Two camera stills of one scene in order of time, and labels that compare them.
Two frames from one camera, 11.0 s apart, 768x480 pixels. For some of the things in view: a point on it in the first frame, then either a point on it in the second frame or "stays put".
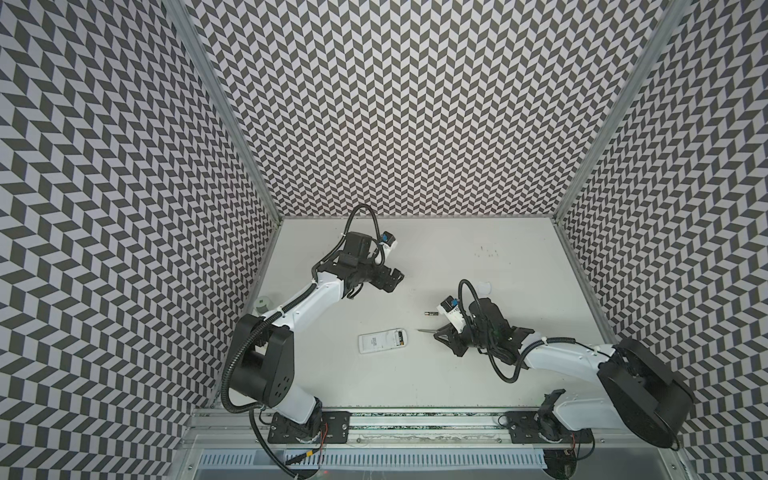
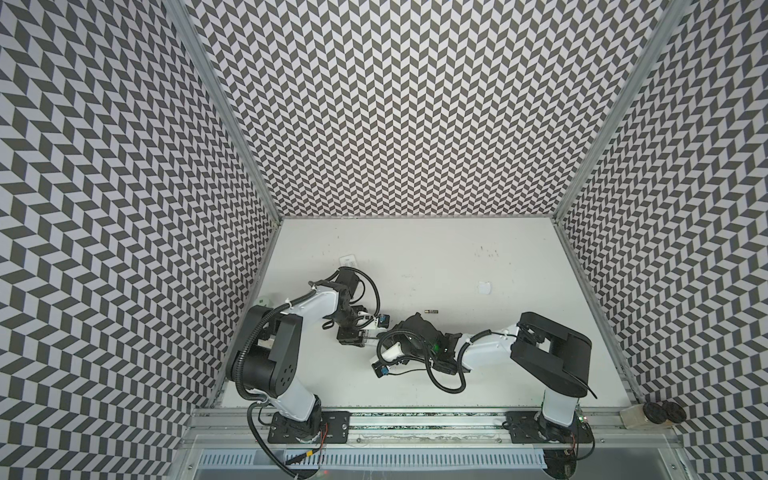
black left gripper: (383, 283) to (350, 337)
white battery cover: (484, 288) stays put
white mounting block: (450, 307) to (380, 368)
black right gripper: (459, 339) to (405, 330)
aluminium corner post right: (665, 30) stays put
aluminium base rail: (222, 432) stays put
